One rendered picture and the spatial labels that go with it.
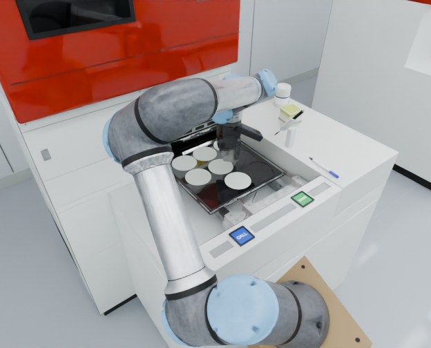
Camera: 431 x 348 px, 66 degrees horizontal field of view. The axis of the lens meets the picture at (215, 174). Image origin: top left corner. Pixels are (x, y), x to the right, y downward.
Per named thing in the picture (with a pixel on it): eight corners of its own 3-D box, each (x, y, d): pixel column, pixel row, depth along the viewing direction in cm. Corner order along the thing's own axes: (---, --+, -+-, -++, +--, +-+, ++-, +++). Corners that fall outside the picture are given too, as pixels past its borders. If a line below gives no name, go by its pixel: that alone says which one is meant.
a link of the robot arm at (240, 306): (302, 346, 61) (260, 344, 52) (244, 346, 68) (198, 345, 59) (295, 278, 66) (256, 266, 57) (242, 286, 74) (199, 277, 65)
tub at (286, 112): (277, 120, 147) (279, 106, 143) (291, 116, 150) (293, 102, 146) (287, 128, 142) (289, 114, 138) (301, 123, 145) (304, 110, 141)
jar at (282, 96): (270, 103, 159) (272, 85, 153) (280, 99, 163) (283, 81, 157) (280, 109, 155) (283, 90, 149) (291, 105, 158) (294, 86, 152)
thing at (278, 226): (194, 278, 102) (192, 249, 93) (313, 203, 127) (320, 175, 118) (212, 301, 96) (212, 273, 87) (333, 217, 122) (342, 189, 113)
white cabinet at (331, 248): (137, 302, 184) (107, 193, 132) (264, 224, 229) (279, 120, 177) (204, 411, 144) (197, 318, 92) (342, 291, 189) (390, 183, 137)
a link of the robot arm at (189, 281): (222, 360, 61) (129, 88, 65) (168, 359, 70) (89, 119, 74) (253, 326, 71) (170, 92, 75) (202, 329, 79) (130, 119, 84)
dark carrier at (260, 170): (161, 161, 135) (161, 161, 135) (227, 134, 151) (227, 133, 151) (211, 210, 114) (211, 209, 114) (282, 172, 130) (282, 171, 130)
